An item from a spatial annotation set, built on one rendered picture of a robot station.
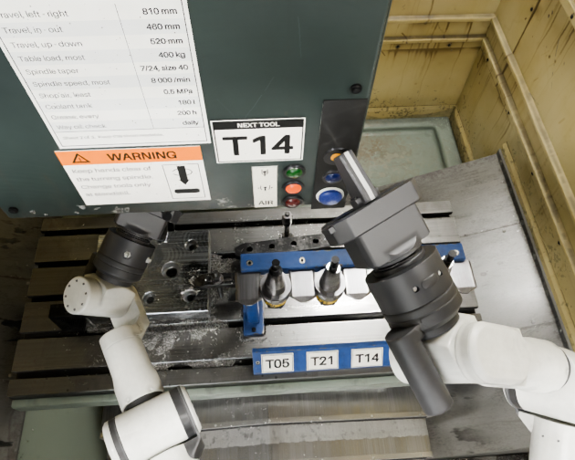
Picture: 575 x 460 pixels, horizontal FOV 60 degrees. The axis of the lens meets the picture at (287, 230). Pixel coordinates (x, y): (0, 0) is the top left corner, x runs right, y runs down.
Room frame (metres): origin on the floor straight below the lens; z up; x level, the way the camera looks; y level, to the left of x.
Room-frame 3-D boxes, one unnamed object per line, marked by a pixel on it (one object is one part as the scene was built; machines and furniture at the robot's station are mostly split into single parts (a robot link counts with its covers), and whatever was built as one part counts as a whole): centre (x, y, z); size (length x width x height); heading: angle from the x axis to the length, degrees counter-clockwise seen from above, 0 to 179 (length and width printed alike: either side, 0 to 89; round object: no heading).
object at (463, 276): (0.44, -0.36, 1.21); 0.07 x 0.05 x 0.01; 6
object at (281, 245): (0.64, 0.01, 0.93); 0.26 x 0.05 x 0.06; 101
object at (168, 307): (0.53, 0.34, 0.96); 0.29 x 0.23 x 0.05; 96
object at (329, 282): (0.42, -0.09, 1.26); 0.04 x 0.04 x 0.07
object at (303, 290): (0.41, -0.04, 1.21); 0.07 x 0.05 x 0.01; 6
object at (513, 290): (0.60, -0.39, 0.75); 0.89 x 0.70 x 0.26; 6
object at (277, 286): (0.41, 0.02, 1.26); 0.04 x 0.04 x 0.07
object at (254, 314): (0.45, 0.08, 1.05); 0.10 x 0.05 x 0.30; 6
